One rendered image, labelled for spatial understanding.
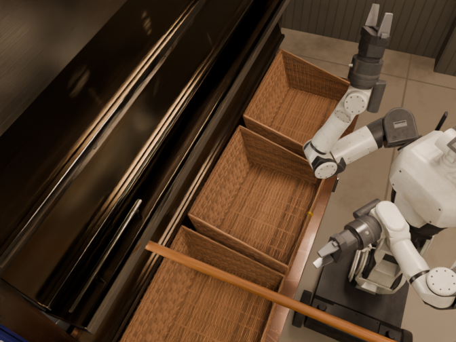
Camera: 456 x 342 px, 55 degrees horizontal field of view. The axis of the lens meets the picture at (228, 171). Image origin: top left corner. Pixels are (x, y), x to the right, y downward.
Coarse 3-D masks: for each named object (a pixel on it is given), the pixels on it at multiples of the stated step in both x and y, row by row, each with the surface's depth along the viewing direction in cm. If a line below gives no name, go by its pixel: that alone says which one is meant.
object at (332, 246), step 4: (332, 240) 127; (328, 244) 127; (332, 244) 127; (336, 244) 126; (324, 248) 126; (328, 248) 126; (332, 248) 126; (336, 248) 126; (320, 252) 125; (324, 252) 125; (328, 252) 125; (332, 252) 126; (320, 256) 125
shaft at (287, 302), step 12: (156, 252) 139; (168, 252) 138; (192, 264) 136; (204, 264) 135; (216, 276) 134; (228, 276) 133; (252, 288) 131; (264, 288) 131; (276, 300) 129; (288, 300) 129; (300, 312) 128; (312, 312) 127; (324, 312) 127; (336, 324) 125; (348, 324) 124; (360, 336) 123; (372, 336) 123
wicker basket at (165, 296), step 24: (192, 240) 191; (168, 264) 178; (216, 264) 201; (240, 264) 190; (168, 288) 180; (192, 288) 195; (216, 288) 194; (240, 288) 194; (144, 312) 168; (168, 312) 183; (192, 312) 189; (216, 312) 188; (240, 312) 188; (264, 312) 188; (144, 336) 170; (168, 336) 183; (192, 336) 183; (216, 336) 183; (240, 336) 183; (264, 336) 169
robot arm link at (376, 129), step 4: (376, 120) 147; (380, 120) 145; (368, 124) 147; (372, 124) 146; (376, 124) 145; (380, 124) 144; (368, 128) 145; (372, 128) 145; (376, 128) 144; (380, 128) 143; (372, 132) 144; (376, 132) 144; (380, 132) 143; (384, 132) 145; (376, 136) 144; (380, 136) 143; (384, 136) 151; (376, 140) 144; (380, 140) 144; (380, 144) 145
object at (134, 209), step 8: (136, 200) 119; (136, 208) 117; (128, 216) 116; (136, 216) 120; (120, 232) 113; (112, 240) 112; (112, 248) 111; (104, 256) 109; (96, 264) 108; (96, 272) 107; (88, 280) 106; (96, 280) 108; (80, 288) 105; (80, 296) 104; (72, 304) 103; (72, 312) 102
